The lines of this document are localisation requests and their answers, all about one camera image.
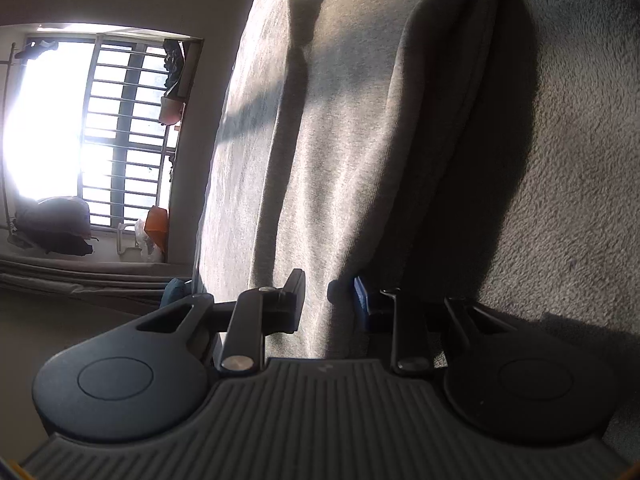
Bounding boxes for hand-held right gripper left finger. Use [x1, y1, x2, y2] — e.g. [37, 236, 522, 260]
[136, 268, 307, 373]

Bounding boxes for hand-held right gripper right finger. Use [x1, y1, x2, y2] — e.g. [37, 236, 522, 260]
[354, 276, 518, 376]

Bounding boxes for grey hooded sweatshirt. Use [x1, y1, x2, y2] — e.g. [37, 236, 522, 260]
[250, 0, 501, 361]

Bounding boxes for dark clothes pile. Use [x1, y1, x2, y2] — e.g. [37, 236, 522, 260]
[162, 39, 186, 101]

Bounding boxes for blue duvet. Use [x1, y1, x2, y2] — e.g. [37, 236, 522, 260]
[160, 277, 194, 309]

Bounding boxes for white plastic bag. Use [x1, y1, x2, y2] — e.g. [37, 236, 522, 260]
[132, 217, 164, 264]

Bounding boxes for orange bag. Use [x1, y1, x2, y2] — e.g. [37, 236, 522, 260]
[144, 205, 169, 252]

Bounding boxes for beige curtain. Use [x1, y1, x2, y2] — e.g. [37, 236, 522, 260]
[0, 255, 194, 307]

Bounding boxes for cardboard box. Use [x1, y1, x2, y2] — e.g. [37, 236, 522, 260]
[162, 39, 204, 104]

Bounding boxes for dark bag on sill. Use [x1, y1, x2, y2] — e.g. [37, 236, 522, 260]
[12, 195, 96, 256]

